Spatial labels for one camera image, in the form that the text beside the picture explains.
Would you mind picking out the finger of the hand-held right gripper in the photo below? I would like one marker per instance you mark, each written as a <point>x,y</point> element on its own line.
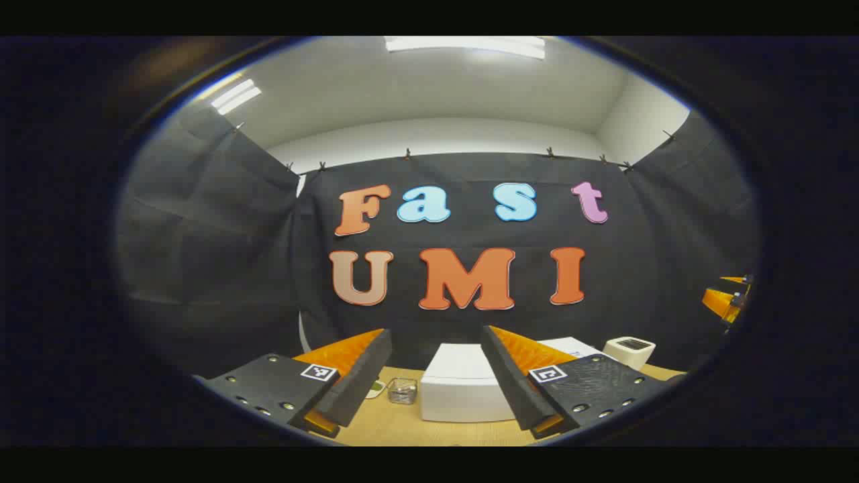
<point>735,287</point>
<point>721,303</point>

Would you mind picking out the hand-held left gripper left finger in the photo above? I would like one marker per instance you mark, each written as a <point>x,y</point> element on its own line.
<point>359,382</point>

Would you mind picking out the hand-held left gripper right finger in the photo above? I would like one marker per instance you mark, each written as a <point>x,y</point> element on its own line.
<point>510,386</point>

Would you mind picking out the white microwave oven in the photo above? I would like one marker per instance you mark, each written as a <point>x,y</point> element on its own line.
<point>460,396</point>

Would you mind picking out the white toaster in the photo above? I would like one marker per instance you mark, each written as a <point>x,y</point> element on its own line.
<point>627,352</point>

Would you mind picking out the black backdrop cloth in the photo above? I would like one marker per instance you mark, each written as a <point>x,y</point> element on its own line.
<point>221,235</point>

